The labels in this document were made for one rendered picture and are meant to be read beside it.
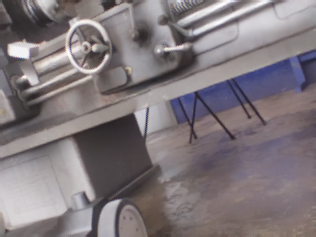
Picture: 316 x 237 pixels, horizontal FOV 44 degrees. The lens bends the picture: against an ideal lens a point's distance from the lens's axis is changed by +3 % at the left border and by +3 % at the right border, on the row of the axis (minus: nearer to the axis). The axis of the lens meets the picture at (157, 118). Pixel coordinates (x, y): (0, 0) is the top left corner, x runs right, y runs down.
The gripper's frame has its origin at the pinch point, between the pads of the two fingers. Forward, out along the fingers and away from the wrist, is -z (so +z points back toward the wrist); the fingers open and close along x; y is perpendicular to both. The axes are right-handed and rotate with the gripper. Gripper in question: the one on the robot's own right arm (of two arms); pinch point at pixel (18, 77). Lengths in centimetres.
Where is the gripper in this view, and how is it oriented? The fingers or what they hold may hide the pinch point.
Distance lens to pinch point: 93.5
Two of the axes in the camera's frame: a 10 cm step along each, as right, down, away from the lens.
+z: -3.8, -8.9, -2.4
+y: -9.0, 3.0, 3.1
